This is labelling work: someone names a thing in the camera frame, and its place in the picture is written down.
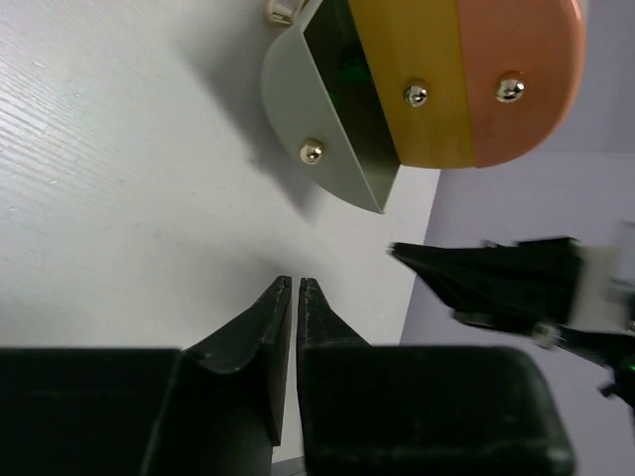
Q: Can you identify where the yellow drawer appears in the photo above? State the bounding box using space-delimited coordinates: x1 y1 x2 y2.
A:
348 0 475 170

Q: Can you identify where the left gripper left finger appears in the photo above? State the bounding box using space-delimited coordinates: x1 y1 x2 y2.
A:
1 276 292 475

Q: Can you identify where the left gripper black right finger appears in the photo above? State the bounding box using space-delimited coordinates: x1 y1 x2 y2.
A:
297 278 575 476

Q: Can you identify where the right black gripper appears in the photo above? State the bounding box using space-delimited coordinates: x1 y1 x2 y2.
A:
391 237 634 410

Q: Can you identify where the orange top drawer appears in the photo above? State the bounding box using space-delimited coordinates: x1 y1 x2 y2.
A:
457 0 585 168

